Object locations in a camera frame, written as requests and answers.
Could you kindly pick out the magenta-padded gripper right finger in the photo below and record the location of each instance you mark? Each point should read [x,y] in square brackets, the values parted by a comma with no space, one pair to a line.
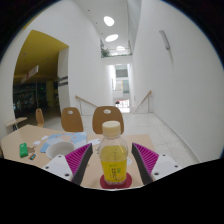
[165,164]

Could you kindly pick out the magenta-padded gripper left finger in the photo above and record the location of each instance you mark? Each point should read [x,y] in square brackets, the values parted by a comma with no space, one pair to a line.
[60,165]

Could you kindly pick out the white mug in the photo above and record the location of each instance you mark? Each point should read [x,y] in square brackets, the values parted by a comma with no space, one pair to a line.
[60,148]

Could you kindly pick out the light blue printed sheet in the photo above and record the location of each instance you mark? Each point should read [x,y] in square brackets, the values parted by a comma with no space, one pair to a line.
[75,137]

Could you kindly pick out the small green box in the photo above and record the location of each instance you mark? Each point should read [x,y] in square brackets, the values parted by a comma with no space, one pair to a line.
[23,150]

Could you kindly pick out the flat round red coaster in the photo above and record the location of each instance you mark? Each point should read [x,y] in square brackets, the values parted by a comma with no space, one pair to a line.
[128,181]

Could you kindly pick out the white paper card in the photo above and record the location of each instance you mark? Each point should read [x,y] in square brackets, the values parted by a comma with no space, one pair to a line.
[95,141]

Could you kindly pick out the wooden chair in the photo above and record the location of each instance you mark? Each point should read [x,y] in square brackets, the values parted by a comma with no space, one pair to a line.
[71,120]
[39,117]
[108,115]

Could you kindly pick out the yellow drink bottle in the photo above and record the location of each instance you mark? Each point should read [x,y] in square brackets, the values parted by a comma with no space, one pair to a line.
[113,160]

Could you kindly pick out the small wooden side table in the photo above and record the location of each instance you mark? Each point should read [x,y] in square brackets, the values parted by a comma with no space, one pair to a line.
[16,121]

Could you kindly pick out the wooden stair handrail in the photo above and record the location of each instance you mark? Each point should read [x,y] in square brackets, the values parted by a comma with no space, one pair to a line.
[85,101]
[144,99]

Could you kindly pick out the hanging white sign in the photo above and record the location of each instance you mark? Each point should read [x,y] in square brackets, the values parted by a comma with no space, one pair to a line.
[30,73]

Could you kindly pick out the green potted plant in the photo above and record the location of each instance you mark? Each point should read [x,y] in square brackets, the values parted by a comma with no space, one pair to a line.
[105,52]

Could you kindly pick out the round ceiling lights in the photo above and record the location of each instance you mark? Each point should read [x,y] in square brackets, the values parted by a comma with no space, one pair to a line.
[109,21]

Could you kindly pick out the dark wall sign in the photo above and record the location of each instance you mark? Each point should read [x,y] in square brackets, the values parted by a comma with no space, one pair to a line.
[63,81]

